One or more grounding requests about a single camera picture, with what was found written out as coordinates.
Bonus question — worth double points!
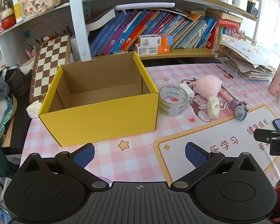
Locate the pile of papers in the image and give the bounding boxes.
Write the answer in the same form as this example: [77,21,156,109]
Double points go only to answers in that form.
[218,40,277,82]

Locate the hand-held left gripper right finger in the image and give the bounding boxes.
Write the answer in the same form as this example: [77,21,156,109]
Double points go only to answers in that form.
[170,142,263,190]

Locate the row of colourful books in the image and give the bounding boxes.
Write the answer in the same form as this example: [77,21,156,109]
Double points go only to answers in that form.
[85,6,244,57]

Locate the grey purple toy figure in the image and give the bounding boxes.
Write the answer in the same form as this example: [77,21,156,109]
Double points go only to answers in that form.
[229,99,249,121]

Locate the brown white chessboard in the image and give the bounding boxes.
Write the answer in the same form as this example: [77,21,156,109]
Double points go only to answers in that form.
[29,35,71,104]

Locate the pink cup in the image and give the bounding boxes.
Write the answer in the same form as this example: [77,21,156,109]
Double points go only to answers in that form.
[268,63,280,98]

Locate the orange white carton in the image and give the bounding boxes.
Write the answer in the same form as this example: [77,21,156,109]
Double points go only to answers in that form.
[135,44,171,55]
[138,35,173,47]

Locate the small black box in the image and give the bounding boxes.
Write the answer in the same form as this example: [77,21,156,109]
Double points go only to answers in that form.
[246,1,259,14]

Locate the crumpled white tissue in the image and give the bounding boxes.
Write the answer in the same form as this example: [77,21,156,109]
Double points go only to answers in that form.
[26,100,43,118]

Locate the white correction tape dispenser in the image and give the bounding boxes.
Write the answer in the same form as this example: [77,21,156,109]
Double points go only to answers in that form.
[206,96,220,120]

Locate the thick dark paperback book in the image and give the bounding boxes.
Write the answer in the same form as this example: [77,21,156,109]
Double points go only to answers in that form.
[85,7,117,32]

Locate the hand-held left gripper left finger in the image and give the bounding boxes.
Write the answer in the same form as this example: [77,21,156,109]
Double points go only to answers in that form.
[21,143,110,190]

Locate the pink plush ball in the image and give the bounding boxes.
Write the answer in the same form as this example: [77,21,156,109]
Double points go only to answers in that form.
[193,75,223,98]

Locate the yellow white mug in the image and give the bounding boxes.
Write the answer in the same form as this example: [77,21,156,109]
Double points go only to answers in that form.
[12,0,24,24]

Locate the red white doll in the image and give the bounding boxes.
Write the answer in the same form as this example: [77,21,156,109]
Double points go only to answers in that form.
[1,5,17,30]

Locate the dark brown bag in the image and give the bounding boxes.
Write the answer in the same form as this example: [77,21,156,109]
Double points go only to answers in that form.
[0,66,32,97]

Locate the white light tube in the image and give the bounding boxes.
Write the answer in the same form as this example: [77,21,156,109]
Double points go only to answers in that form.
[114,2,176,11]

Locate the pink checkered desk mat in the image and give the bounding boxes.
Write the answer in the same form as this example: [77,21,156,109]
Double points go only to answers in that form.
[20,62,280,187]

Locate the white wooden bookshelf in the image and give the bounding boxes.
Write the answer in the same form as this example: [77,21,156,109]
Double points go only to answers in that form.
[0,0,266,62]

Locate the yellow cardboard box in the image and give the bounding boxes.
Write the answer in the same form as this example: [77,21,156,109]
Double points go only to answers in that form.
[38,51,159,148]

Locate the clear tape roll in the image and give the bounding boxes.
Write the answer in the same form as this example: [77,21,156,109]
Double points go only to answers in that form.
[159,85,189,117]

